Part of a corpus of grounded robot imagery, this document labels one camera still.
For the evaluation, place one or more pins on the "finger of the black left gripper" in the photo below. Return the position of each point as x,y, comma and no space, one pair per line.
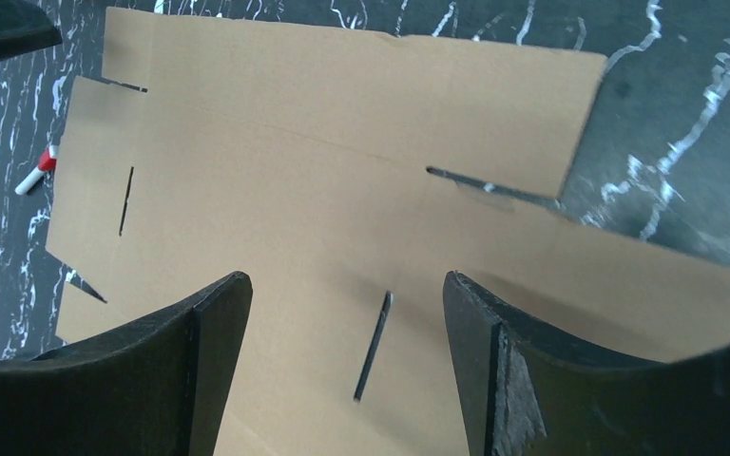
24,28

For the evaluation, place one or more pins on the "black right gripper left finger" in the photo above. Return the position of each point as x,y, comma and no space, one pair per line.
157,385

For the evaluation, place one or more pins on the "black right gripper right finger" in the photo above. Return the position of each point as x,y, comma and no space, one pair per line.
528,388

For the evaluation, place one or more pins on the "brown cardboard box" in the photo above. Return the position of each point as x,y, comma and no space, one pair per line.
347,173

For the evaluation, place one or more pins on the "red and white marker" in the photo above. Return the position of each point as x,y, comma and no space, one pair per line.
45,164

